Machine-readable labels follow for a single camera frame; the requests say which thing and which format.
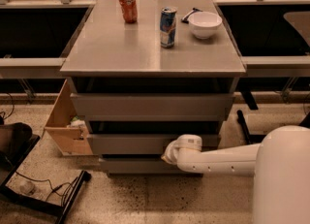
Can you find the dark chair seat left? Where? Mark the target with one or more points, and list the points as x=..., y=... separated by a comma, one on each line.
x=13, y=139

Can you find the grey drawer cabinet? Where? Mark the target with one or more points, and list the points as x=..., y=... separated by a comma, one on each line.
x=113, y=57

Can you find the white bowl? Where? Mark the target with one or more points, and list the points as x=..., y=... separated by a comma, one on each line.
x=203, y=25

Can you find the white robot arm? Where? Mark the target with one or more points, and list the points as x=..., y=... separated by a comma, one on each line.
x=279, y=165

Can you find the blue energy drink can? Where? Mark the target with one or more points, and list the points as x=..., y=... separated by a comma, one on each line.
x=167, y=26

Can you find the grey top drawer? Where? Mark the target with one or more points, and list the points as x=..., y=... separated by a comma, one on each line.
x=153, y=107

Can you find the grey drawer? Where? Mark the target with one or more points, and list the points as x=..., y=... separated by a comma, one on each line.
x=136, y=166
x=153, y=107
x=113, y=144

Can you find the black-handled utensil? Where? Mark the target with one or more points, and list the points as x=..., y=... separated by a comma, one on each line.
x=185, y=18

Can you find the cardboard box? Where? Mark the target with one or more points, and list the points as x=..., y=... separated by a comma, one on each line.
x=70, y=138

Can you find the orange soda can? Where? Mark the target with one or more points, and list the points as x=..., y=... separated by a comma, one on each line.
x=129, y=10

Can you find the grey bottom drawer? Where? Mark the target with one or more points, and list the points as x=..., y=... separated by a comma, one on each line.
x=136, y=166

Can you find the black table leg frame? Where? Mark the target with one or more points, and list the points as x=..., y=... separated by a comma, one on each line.
x=258, y=113

